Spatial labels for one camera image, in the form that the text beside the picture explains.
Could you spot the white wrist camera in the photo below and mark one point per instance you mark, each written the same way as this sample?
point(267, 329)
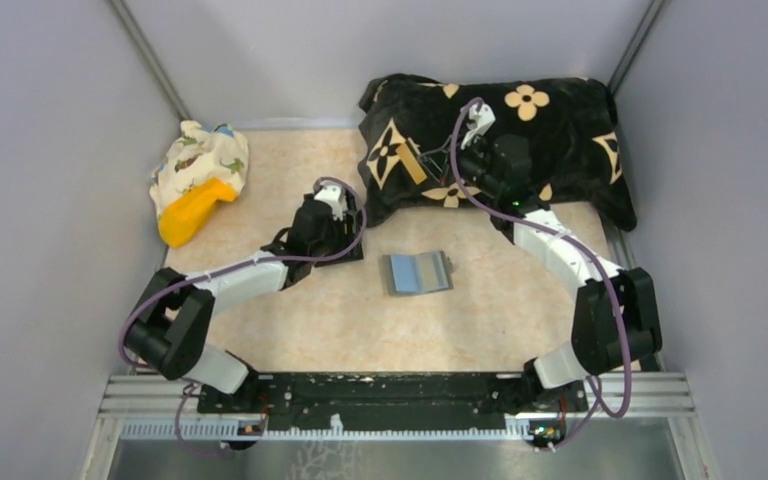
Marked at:
point(334, 197)
point(480, 118)

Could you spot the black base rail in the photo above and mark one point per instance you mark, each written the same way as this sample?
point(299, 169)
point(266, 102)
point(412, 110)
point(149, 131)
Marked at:
point(390, 402)

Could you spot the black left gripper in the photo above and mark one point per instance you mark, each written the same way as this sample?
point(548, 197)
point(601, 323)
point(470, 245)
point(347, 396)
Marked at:
point(352, 228)

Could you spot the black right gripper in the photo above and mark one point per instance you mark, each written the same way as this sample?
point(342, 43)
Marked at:
point(437, 162)

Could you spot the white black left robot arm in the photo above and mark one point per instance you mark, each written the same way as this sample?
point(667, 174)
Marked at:
point(167, 330)

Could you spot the yellow cloth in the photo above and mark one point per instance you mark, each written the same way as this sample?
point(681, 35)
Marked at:
point(180, 221)

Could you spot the grey card holder wallet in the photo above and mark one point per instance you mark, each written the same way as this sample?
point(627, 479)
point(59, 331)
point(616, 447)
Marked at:
point(420, 274)

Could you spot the black floral pillow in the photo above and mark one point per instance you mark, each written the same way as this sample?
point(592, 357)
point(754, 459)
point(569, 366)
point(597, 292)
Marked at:
point(570, 122)

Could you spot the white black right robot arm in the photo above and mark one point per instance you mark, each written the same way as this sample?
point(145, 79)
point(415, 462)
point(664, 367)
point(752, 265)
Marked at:
point(615, 320)

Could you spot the dinosaur print cloth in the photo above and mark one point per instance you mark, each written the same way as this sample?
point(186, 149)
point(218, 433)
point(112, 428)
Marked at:
point(198, 155)

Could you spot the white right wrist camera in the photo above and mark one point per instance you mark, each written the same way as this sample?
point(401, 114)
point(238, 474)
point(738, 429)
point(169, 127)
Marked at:
point(480, 118)

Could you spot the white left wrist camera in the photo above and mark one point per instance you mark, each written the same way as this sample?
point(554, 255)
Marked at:
point(334, 197)

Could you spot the gold card black stripe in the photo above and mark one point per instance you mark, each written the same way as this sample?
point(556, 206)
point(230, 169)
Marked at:
point(409, 158)

